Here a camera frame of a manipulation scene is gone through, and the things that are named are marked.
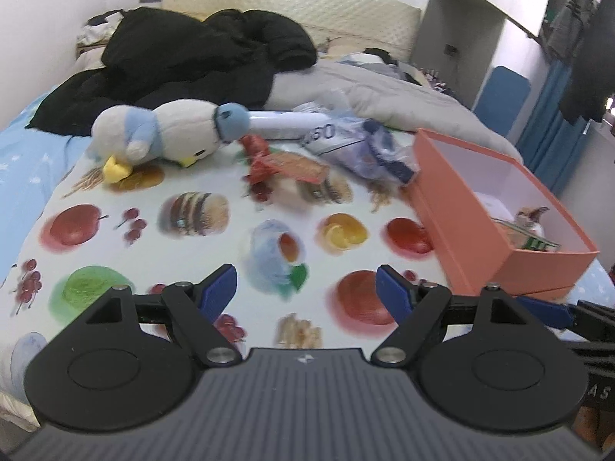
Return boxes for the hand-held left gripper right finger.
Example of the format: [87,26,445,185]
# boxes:
[371,264,536,365]

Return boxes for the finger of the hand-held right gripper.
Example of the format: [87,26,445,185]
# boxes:
[516,295,615,347]

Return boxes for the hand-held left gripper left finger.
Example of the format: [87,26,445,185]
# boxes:
[84,263,243,366]

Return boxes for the pile of snack packets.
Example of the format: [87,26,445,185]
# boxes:
[490,206,563,253]

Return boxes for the orange cardboard box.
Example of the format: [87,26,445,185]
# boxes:
[407,128,600,302]

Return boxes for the clear bag with dark contents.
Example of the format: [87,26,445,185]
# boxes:
[319,118,421,186]

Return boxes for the clear red-yellow stick snack packet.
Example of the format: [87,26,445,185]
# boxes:
[262,151,330,186]

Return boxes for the white blue plush penguin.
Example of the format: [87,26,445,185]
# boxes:
[89,98,251,186]

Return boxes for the white printed plastic bag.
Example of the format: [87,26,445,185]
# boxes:
[293,101,371,157]

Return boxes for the blue curtain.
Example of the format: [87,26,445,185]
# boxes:
[516,58,589,197]

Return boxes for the white cylindrical bottle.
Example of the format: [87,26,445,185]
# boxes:
[245,110,332,141]

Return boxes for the grey duvet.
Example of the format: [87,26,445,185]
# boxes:
[264,55,524,164]

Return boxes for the cluster of small bottles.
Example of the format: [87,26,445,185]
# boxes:
[418,67,467,99]

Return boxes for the blue chair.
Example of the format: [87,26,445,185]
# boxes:
[473,66,532,138]

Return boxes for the black puffer jacket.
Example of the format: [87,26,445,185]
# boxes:
[25,7,318,135]

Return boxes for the cream quilted mattress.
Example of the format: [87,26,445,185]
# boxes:
[0,391,42,435]

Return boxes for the plaid and black clothes heap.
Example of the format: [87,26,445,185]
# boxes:
[336,47,419,82]

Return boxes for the black hanging coat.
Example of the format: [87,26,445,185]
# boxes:
[560,0,615,123]

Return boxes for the white and black clothes pile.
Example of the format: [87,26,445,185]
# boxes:
[77,10,126,46]

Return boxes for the grey hanging clothes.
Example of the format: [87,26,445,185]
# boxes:
[545,0,597,65]

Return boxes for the cream padded headboard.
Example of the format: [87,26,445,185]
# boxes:
[161,0,422,63]

